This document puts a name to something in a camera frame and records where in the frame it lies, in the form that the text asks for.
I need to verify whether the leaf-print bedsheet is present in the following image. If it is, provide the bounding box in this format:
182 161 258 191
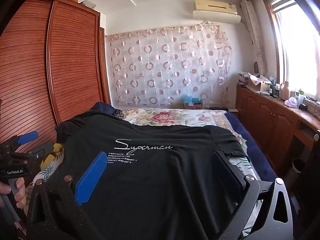
32 142 263 233

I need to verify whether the wooden sideboard cabinet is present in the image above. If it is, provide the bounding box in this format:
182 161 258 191
236 84 320 160

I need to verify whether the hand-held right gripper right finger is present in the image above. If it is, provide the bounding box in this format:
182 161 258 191
200 151 295 240

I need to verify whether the wooden-framed window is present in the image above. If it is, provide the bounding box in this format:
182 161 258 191
260 0 320 120

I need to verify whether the wooden slatted wardrobe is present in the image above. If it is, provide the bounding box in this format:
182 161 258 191
0 0 112 160

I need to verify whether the stack of folded fabric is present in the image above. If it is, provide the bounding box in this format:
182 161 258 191
238 72 250 85

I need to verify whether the cardboard box with blue bag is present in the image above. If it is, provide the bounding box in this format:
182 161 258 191
182 94 203 109

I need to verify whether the white and purple bag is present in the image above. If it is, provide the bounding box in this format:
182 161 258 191
284 96 298 108

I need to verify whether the navy blue blanket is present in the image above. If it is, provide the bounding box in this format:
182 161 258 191
225 111 278 180

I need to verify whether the yellow cloth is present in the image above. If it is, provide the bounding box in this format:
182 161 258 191
46 142 63 160

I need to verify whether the beige plastic bottle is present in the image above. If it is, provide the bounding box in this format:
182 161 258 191
279 80 290 101

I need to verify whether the open cardboard box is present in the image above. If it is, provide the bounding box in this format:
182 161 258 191
247 72 272 93

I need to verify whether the black printed t-shirt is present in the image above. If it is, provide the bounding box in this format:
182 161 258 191
55 111 252 240

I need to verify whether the person's left hand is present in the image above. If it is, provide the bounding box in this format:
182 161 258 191
0 177 27 207

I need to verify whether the patterned dark pillow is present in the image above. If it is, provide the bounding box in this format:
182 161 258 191
112 108 125 120

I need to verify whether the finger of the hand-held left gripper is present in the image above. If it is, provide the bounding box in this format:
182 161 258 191
7 131 39 147
26 143 54 158

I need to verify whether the grey trash bin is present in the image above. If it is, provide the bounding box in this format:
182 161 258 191
292 158 307 174

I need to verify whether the white wall air conditioner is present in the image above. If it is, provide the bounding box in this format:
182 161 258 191
192 0 242 25

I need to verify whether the white patterned window curtain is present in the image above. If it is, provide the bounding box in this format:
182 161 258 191
240 0 267 75

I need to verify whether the floral blanket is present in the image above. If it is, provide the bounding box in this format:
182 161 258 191
121 108 248 155

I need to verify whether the sheer circle-patterned curtain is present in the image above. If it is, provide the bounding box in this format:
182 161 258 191
105 22 233 107

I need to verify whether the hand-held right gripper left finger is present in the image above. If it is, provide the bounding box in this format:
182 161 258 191
26 151 107 240

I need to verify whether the dark blue pillow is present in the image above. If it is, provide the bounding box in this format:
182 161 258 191
87 102 118 117

